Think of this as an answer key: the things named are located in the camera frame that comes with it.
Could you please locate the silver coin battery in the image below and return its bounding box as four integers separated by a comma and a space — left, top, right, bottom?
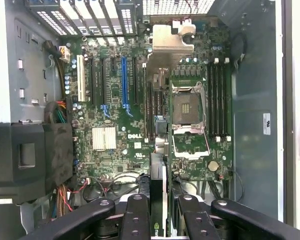
207, 160, 220, 172

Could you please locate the metal socket cover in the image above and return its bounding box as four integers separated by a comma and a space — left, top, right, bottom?
171, 127, 211, 159

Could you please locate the silver chipset heatsink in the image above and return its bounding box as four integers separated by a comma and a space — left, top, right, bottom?
91, 126, 117, 152

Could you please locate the green motherboard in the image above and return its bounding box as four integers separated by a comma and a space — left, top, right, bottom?
64, 22, 233, 183

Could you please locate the black empty RAM slot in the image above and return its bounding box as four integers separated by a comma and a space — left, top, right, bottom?
224, 57, 232, 143
213, 57, 220, 143
219, 62, 225, 138
155, 89, 162, 118
150, 82, 156, 140
207, 62, 214, 138
161, 89, 167, 118

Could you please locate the CPU socket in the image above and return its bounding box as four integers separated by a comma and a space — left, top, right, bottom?
171, 82, 208, 131

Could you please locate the blue expansion slot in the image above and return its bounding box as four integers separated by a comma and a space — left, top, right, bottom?
120, 56, 134, 118

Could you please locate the long black expansion slot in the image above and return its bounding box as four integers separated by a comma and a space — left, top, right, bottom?
89, 57, 97, 106
100, 57, 111, 118
131, 56, 139, 106

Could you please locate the black fan shroud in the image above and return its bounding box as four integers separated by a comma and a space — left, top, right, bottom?
0, 121, 75, 205

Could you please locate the open grey PC case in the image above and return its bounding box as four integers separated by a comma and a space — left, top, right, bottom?
0, 0, 295, 240

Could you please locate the white expansion slot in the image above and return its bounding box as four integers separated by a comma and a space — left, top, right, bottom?
76, 54, 87, 103

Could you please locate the grey power supply unit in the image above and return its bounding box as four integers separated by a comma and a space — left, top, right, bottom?
0, 0, 13, 124

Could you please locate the white power connector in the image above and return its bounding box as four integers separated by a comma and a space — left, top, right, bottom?
58, 45, 71, 63

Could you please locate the coloured wire bundle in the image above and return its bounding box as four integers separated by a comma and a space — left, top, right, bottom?
44, 99, 67, 124

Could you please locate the black sleeved cable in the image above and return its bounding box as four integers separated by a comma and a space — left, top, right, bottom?
42, 39, 67, 101

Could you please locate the red and black twisted wire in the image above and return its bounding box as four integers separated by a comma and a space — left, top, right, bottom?
183, 0, 194, 24

